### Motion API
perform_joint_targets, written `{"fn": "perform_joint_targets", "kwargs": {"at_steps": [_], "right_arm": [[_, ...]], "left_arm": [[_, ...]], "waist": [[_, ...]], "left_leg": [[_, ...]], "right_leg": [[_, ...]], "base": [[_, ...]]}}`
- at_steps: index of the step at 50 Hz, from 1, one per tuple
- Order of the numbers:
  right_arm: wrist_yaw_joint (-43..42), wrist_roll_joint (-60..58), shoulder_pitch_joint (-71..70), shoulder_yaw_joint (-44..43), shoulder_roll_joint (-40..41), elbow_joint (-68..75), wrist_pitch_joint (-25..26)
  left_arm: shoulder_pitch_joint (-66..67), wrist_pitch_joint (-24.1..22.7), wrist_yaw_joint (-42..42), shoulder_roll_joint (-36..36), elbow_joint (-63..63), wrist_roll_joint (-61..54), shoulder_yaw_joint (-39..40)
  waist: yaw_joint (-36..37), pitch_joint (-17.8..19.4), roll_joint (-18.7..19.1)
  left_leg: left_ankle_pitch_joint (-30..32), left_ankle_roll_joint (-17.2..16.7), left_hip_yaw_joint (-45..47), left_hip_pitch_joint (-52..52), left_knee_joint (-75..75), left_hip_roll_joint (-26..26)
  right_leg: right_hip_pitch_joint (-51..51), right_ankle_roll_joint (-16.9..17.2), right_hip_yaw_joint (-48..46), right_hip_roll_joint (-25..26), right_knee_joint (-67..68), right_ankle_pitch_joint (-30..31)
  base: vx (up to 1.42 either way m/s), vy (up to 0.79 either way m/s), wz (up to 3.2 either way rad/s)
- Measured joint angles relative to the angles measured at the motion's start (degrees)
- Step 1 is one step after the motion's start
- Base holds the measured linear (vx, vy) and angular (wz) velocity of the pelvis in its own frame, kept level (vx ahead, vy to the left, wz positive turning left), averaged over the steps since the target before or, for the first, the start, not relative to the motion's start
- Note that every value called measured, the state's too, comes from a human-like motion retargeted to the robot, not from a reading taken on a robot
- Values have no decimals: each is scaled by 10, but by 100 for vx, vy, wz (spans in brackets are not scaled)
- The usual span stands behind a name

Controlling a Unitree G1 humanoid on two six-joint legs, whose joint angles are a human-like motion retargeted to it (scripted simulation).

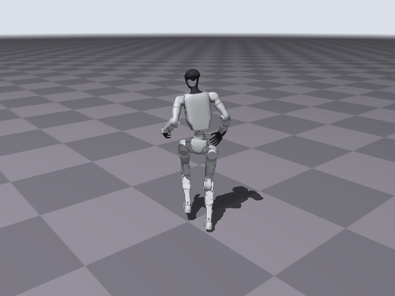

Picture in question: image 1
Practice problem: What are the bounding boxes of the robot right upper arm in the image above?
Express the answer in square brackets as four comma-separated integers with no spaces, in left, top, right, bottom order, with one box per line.
[208,92,230,122]

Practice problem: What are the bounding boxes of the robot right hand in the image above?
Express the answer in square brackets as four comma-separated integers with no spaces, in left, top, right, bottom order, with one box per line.
[210,131,226,146]

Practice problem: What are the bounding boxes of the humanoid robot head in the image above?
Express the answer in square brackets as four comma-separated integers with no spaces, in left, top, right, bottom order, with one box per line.
[185,69,203,94]

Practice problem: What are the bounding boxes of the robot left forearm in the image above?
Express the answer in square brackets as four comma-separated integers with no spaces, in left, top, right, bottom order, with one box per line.
[161,118,175,134]

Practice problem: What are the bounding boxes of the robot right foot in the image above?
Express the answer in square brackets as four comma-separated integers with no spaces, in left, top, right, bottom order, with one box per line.
[203,219,212,230]

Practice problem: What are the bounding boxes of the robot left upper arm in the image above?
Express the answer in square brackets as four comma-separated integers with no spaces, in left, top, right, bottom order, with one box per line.
[170,96,185,128]

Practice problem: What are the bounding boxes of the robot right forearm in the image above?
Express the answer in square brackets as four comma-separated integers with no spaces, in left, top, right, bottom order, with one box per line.
[219,119,230,134]

